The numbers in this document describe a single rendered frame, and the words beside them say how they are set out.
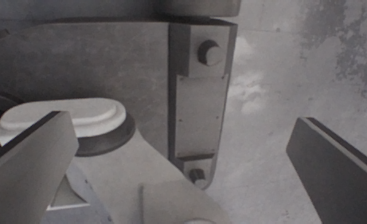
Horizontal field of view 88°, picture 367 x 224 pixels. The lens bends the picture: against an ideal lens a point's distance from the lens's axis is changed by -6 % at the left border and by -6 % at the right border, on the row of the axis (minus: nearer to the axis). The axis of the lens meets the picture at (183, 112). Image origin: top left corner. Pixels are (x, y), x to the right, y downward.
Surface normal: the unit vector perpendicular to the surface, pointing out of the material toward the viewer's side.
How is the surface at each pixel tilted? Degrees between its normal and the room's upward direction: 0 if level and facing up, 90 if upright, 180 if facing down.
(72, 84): 0
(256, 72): 0
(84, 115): 90
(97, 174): 90
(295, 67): 0
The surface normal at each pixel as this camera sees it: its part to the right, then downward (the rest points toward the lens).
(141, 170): 0.04, -0.87
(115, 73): 0.21, 0.49
